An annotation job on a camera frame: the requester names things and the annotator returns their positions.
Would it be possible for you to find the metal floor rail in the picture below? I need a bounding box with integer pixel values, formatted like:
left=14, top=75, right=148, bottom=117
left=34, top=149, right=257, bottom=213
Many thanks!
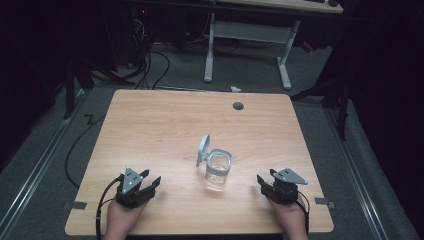
left=324, top=107, right=390, bottom=240
left=0, top=89, right=88, bottom=232

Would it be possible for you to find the black metal stand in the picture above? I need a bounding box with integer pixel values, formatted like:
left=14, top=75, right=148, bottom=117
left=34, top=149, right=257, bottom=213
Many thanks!
left=61, top=58, right=96, bottom=121
left=289, top=63, right=353, bottom=142

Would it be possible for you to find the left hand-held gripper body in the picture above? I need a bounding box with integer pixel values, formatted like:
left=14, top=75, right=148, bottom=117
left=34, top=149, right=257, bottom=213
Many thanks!
left=115, top=167, right=157, bottom=210

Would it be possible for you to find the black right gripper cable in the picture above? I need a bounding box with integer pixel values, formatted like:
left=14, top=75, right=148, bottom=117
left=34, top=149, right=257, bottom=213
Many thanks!
left=296, top=189, right=311, bottom=235

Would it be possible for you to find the white-framed desk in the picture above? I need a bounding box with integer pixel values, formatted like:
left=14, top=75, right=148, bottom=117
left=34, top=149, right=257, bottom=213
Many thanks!
left=203, top=0, right=345, bottom=91

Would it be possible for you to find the bundle of black cables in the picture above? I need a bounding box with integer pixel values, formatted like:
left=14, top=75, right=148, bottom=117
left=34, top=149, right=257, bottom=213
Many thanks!
left=91, top=41, right=172, bottom=91

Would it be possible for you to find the clear glass jar with flip lid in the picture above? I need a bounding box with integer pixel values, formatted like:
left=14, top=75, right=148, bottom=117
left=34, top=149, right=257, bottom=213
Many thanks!
left=195, top=133, right=234, bottom=192

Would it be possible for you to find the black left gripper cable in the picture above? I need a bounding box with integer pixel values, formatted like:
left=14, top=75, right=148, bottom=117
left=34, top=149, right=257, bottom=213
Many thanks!
left=95, top=175, right=123, bottom=240

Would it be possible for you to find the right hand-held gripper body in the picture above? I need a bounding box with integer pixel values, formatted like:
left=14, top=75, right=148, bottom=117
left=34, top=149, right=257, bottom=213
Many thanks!
left=261, top=167, right=309, bottom=205

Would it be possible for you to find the grey tape strip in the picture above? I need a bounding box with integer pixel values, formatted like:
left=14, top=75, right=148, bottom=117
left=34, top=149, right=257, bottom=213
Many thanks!
left=62, top=200, right=88, bottom=211
left=314, top=197, right=337, bottom=210

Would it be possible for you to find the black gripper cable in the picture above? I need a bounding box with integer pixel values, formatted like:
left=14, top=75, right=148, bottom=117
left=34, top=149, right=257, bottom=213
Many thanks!
left=95, top=175, right=123, bottom=240
left=296, top=189, right=311, bottom=235

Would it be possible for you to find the black floor cable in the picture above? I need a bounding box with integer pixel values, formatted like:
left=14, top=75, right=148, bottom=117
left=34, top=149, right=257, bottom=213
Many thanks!
left=64, top=113, right=108, bottom=190

